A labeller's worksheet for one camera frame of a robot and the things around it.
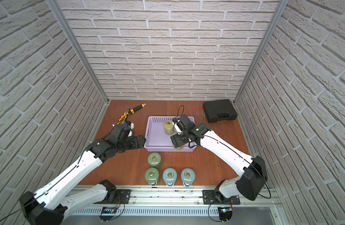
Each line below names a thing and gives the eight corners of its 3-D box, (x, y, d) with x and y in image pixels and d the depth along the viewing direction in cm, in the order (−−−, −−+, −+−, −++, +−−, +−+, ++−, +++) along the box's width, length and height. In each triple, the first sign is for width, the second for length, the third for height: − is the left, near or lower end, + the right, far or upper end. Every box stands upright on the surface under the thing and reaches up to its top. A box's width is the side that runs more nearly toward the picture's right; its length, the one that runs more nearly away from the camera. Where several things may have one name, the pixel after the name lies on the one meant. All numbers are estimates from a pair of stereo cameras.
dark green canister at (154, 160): (149, 169, 84) (147, 164, 77) (150, 157, 89) (148, 152, 82) (161, 169, 84) (159, 164, 77) (161, 157, 89) (160, 152, 82)
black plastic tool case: (209, 123, 105) (210, 120, 102) (201, 104, 117) (202, 101, 114) (237, 119, 108) (239, 116, 105) (227, 101, 120) (228, 98, 117)
